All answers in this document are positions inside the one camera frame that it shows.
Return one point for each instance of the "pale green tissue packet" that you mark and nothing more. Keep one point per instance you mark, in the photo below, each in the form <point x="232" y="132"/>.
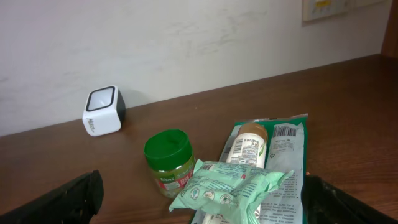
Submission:
<point x="233" y="191"/>

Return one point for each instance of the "white barcode scanner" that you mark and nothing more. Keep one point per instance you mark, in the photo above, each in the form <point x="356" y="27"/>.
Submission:
<point x="104" y="111"/>

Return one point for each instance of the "white tube with tan cap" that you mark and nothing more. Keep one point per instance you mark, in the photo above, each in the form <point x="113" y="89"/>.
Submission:
<point x="249" y="146"/>

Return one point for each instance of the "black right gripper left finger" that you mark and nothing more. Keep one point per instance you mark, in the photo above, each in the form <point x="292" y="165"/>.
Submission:
<point x="74" y="202"/>

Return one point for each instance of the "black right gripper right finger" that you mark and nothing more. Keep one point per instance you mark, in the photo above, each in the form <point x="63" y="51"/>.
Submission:
<point x="323" y="203"/>

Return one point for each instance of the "green lid glass jar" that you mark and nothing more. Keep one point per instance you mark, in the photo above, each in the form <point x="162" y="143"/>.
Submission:
<point x="170" y="156"/>

